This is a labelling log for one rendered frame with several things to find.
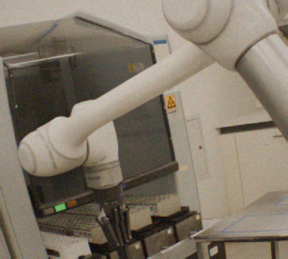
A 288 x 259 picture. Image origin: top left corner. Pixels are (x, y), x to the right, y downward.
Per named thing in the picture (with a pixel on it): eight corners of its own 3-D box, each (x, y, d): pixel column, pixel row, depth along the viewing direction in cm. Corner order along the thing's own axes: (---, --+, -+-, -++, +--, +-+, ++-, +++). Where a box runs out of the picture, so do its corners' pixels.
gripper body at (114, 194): (103, 182, 142) (112, 215, 143) (85, 190, 135) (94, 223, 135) (127, 180, 138) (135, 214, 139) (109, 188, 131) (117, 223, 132)
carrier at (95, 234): (115, 236, 169) (112, 219, 168) (120, 236, 167) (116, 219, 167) (90, 245, 160) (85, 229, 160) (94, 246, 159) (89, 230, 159)
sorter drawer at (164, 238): (31, 239, 212) (25, 220, 211) (55, 231, 222) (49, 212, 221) (158, 259, 161) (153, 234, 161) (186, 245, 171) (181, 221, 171)
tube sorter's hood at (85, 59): (-29, 206, 181) (-59, 43, 178) (84, 174, 225) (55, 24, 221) (43, 218, 145) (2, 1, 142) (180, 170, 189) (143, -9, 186)
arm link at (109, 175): (76, 168, 135) (82, 191, 135) (105, 165, 130) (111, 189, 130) (97, 161, 143) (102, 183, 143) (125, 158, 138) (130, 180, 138)
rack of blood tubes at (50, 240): (18, 253, 167) (13, 236, 166) (39, 245, 174) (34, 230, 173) (69, 266, 146) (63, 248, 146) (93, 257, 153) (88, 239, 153)
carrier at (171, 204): (177, 209, 191) (174, 194, 190) (181, 209, 189) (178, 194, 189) (155, 219, 182) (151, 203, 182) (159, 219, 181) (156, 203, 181)
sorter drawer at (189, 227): (58, 230, 223) (52, 212, 222) (80, 223, 233) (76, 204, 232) (188, 243, 172) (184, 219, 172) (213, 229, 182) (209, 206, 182)
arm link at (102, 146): (100, 160, 144) (64, 170, 134) (87, 100, 143) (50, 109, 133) (130, 157, 137) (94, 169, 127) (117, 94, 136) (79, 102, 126)
